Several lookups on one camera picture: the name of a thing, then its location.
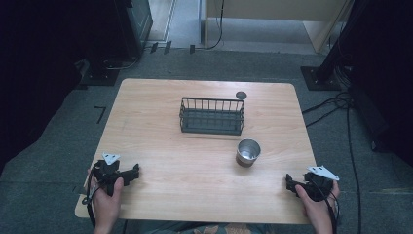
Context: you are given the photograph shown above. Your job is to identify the dark cabinet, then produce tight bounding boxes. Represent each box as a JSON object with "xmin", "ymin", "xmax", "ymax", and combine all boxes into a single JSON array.
[{"xmin": 113, "ymin": 0, "xmax": 154, "ymax": 60}]

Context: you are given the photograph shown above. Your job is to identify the light wooden furniture panel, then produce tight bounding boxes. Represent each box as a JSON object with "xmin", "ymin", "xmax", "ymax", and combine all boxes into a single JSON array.
[{"xmin": 204, "ymin": 0, "xmax": 356, "ymax": 54}]

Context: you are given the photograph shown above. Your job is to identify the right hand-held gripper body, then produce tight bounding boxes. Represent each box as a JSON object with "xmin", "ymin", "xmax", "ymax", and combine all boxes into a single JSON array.
[{"xmin": 303, "ymin": 165, "xmax": 341, "ymax": 203}]

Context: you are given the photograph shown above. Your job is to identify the dark curtain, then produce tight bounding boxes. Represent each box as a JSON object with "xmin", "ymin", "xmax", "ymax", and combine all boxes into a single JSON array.
[
  {"xmin": 0, "ymin": 0, "xmax": 122, "ymax": 176},
  {"xmin": 337, "ymin": 0, "xmax": 413, "ymax": 167}
]

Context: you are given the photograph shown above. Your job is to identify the metal cup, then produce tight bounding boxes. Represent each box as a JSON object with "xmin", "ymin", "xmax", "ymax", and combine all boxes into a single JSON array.
[{"xmin": 235, "ymin": 138, "xmax": 262, "ymax": 169}]

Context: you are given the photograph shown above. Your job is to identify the person's right hand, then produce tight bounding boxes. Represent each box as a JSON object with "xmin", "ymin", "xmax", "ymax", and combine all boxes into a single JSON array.
[{"xmin": 294, "ymin": 180, "xmax": 341, "ymax": 226}]

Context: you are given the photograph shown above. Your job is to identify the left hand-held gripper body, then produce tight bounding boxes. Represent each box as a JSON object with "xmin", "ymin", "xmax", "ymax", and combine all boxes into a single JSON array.
[{"xmin": 92, "ymin": 152, "xmax": 132, "ymax": 197}]

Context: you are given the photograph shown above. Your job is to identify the black hanging cable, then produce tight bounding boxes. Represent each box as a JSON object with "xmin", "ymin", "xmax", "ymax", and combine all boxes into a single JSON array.
[{"xmin": 206, "ymin": 0, "xmax": 226, "ymax": 51}]

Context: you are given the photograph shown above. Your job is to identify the hand-held gripper cable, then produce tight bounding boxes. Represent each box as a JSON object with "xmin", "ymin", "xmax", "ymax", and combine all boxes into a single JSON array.
[
  {"xmin": 81, "ymin": 161, "xmax": 99, "ymax": 229},
  {"xmin": 316, "ymin": 181, "xmax": 341, "ymax": 234}
]

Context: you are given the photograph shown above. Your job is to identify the long black floor cable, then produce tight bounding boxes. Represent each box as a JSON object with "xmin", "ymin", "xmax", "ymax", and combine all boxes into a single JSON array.
[{"xmin": 344, "ymin": 103, "xmax": 364, "ymax": 234}]

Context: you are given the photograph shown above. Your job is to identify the left hand-held gripper cable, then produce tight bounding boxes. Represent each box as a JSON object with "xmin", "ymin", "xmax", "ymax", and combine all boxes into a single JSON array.
[{"xmin": 81, "ymin": 161, "xmax": 99, "ymax": 229}]

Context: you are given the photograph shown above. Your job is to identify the person's left hand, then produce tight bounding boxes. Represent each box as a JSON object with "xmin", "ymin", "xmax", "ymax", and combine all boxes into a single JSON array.
[{"xmin": 85, "ymin": 168, "xmax": 125, "ymax": 226}]

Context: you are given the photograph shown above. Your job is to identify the black wire basket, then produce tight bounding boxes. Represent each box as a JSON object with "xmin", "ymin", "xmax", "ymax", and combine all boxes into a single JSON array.
[{"xmin": 178, "ymin": 97, "xmax": 245, "ymax": 137}]

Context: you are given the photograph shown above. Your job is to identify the black stand with base plate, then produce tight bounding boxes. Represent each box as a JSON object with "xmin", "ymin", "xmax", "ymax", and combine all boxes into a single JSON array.
[
  {"xmin": 299, "ymin": 0, "xmax": 368, "ymax": 92},
  {"xmin": 79, "ymin": 48, "xmax": 121, "ymax": 88}
]

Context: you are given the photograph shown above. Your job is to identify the right hand-held gripper cable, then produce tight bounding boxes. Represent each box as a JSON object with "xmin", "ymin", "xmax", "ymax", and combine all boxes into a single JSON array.
[{"xmin": 316, "ymin": 181, "xmax": 341, "ymax": 234}]

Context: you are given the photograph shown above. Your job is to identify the person's patterned clothing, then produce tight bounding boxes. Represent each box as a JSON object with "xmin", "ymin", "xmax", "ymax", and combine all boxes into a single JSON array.
[{"xmin": 142, "ymin": 221, "xmax": 272, "ymax": 234}]

